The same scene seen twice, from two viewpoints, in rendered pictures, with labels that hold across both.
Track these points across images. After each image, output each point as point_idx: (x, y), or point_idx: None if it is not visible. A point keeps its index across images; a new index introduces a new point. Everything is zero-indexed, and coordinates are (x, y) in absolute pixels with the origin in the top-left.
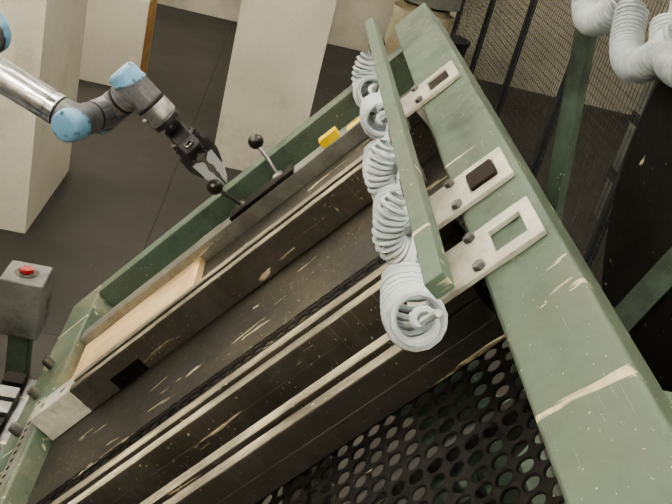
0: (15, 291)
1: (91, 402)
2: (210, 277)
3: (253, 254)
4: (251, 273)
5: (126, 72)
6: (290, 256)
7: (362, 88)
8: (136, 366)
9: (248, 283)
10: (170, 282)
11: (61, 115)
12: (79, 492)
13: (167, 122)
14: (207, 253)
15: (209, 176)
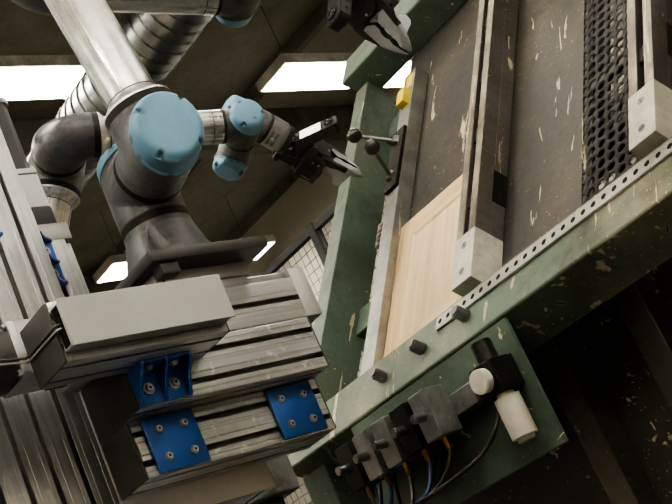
0: None
1: (496, 232)
2: (477, 95)
3: (492, 49)
4: (502, 65)
5: (238, 96)
6: (512, 44)
7: None
8: (498, 178)
9: (507, 74)
10: (400, 257)
11: (240, 103)
12: (637, 23)
13: (292, 128)
14: (403, 222)
15: (349, 167)
